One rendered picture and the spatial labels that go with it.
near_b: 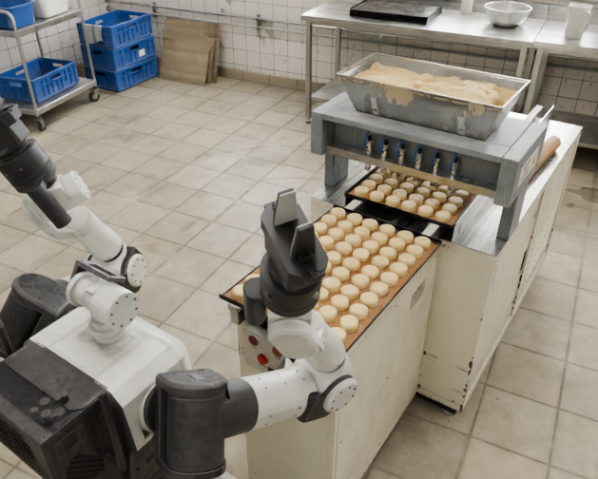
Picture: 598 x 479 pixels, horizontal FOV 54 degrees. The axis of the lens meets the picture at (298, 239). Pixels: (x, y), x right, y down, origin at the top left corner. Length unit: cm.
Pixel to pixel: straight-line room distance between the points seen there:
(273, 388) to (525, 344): 210
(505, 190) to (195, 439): 127
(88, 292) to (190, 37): 527
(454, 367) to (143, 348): 153
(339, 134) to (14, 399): 149
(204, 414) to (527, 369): 212
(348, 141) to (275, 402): 131
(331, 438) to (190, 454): 88
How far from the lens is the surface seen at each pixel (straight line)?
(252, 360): 171
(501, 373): 282
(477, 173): 200
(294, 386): 106
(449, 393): 246
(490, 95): 199
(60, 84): 560
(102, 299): 99
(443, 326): 226
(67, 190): 125
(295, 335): 88
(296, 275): 72
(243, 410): 98
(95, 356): 106
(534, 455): 257
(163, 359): 103
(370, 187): 216
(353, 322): 154
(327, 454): 185
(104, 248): 138
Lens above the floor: 194
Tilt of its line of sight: 34 degrees down
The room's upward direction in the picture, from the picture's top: straight up
